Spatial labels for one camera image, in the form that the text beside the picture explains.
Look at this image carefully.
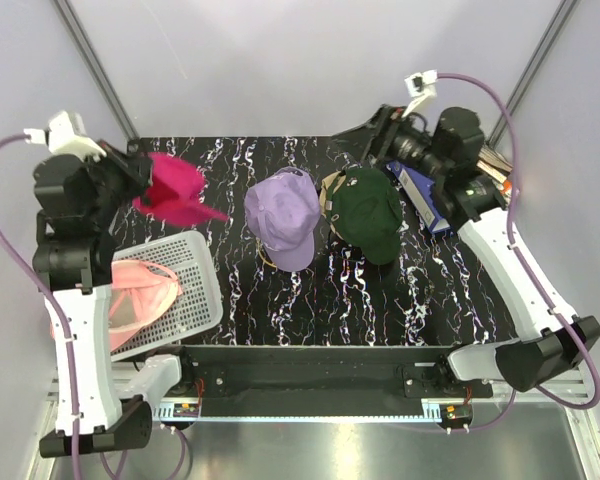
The red mesh cap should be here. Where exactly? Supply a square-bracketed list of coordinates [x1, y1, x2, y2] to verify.
[132, 152, 229, 228]

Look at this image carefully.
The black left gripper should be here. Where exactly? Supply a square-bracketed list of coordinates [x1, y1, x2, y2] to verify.
[80, 137, 155, 226]

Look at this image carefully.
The stack of books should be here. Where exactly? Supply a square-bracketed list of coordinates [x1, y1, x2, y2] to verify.
[477, 145, 513, 199]

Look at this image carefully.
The gold wire hat stand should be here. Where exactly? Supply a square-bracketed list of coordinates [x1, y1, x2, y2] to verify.
[256, 239, 278, 270]

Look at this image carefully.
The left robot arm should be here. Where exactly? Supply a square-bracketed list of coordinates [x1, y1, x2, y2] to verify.
[32, 140, 196, 458]

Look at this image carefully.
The beige baseball cap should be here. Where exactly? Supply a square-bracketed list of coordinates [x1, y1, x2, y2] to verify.
[319, 171, 343, 218]

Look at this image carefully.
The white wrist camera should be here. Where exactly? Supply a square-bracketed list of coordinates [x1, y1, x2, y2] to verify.
[23, 110, 106, 161]
[403, 70, 438, 117]

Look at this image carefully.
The dark green cap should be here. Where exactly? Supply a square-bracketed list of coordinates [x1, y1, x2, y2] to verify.
[325, 167, 403, 265]

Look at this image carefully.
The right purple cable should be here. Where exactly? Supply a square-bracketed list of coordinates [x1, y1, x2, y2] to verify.
[434, 73, 600, 410]

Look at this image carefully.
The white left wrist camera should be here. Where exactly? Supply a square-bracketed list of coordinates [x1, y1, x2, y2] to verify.
[23, 110, 106, 161]

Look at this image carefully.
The purple cable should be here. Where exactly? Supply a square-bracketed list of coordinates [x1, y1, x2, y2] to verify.
[0, 132, 81, 480]
[434, 73, 600, 410]

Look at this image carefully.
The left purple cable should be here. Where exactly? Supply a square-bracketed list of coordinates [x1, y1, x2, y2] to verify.
[0, 132, 81, 480]

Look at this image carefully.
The blue binder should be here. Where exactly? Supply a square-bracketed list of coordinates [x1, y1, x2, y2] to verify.
[387, 161, 450, 234]

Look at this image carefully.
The white plastic basket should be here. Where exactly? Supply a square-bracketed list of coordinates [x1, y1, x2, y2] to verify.
[111, 230, 223, 362]

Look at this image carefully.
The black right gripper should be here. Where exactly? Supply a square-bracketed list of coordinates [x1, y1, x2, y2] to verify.
[327, 104, 448, 183]

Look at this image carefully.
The pink cap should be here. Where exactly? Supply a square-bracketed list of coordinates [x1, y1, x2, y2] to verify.
[54, 259, 183, 352]

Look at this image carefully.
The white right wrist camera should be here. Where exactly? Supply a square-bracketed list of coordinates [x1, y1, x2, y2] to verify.
[403, 70, 438, 117]

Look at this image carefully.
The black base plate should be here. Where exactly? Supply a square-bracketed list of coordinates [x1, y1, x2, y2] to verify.
[163, 346, 493, 423]

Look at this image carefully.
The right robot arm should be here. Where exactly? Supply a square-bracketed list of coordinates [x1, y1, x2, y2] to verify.
[332, 105, 600, 397]

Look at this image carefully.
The purple cap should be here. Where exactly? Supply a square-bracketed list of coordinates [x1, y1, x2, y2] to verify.
[244, 166, 321, 272]

